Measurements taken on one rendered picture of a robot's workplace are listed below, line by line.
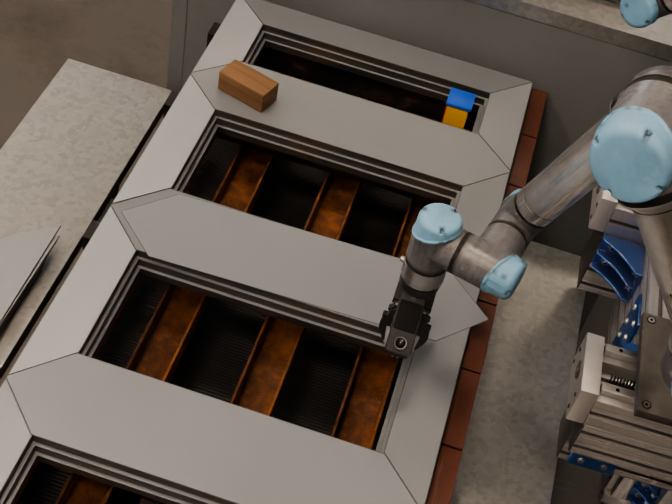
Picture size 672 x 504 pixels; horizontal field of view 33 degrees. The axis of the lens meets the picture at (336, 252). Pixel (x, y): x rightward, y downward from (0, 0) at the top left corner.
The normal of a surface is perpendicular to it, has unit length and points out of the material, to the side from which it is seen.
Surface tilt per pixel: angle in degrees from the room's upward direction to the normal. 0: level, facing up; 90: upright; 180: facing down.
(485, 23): 90
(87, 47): 0
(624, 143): 85
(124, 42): 0
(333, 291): 0
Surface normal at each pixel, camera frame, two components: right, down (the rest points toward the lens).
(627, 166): -0.54, 0.48
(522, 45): -0.26, 0.69
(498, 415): 0.15, -0.66
